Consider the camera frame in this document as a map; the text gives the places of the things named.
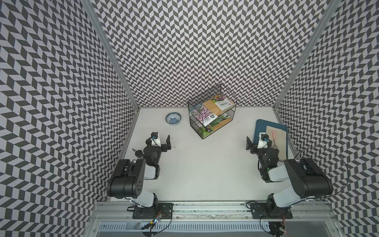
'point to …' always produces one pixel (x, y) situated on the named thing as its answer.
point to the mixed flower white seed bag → (222, 102)
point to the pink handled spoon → (273, 134)
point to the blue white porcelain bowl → (173, 118)
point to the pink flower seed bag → (202, 113)
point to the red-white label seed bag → (204, 131)
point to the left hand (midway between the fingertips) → (161, 135)
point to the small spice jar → (138, 153)
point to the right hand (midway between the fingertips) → (255, 138)
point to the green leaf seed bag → (216, 121)
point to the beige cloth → (280, 140)
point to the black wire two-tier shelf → (211, 109)
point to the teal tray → (260, 126)
